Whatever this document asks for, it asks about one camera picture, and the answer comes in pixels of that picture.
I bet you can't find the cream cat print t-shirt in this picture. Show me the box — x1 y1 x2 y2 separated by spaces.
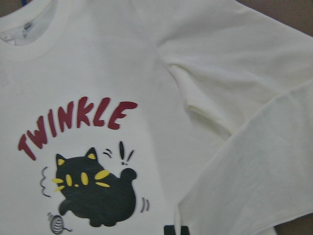
0 0 313 235

